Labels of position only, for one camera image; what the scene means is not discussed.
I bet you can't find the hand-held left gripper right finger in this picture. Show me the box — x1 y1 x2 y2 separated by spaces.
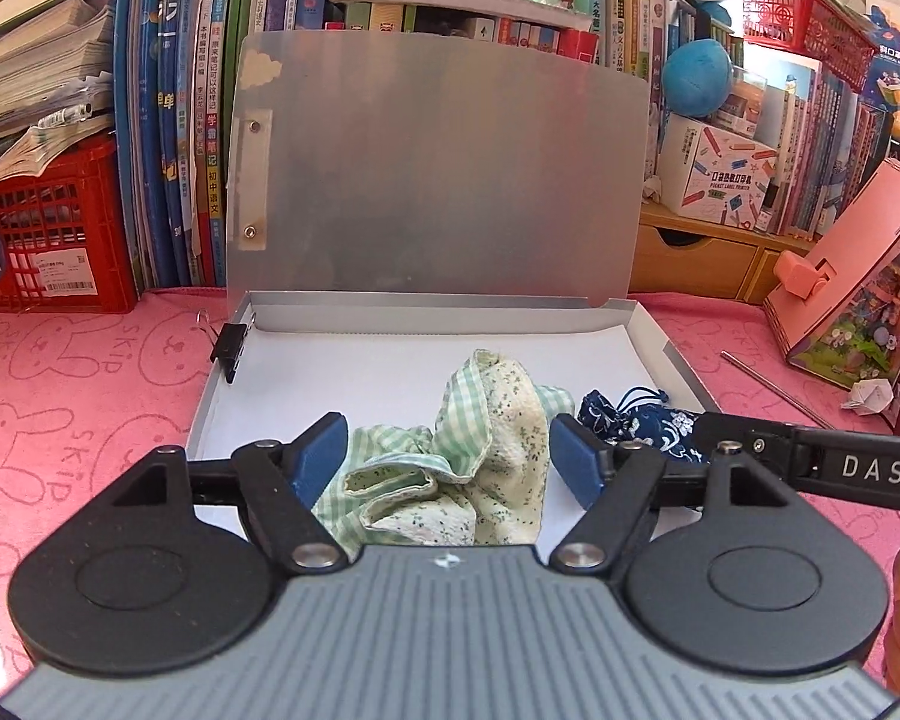
549 411 794 575

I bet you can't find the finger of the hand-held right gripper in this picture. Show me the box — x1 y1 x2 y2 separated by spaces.
694 411 796 477

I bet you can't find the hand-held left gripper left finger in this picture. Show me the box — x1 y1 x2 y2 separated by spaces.
112 411 350 575

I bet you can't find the blue floral drawstring pouch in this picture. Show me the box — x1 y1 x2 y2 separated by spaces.
576 386 710 466

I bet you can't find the green checked cloth pouch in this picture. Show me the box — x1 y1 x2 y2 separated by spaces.
311 349 575 548

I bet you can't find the grey cardboard file box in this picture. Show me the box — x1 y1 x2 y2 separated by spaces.
186 30 721 548

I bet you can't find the thin metal rod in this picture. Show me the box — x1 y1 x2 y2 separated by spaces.
721 349 835 430

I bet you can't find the white paper origami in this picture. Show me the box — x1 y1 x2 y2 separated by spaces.
840 379 897 413

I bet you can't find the black binder clip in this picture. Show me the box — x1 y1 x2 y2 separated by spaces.
193 310 260 383

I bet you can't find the wooden drawer organizer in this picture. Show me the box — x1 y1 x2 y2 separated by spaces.
630 206 785 306

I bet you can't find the pink wooden house model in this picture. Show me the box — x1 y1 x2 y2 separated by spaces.
763 157 900 436

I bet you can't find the white printed cardboard box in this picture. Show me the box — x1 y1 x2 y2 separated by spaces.
658 114 779 232

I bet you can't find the shelf row of colourful books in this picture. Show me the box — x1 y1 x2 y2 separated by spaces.
709 52 893 237

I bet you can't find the row of upright books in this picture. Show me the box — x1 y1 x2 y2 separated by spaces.
114 0 747 293

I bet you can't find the blue plush ball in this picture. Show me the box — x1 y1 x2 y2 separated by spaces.
660 37 736 118

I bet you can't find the red plastic crate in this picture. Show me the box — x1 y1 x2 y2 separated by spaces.
0 131 140 314

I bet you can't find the red plastic basket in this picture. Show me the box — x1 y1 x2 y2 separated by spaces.
742 0 878 91

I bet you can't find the stack of books and papers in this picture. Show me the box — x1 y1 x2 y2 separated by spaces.
0 0 132 196

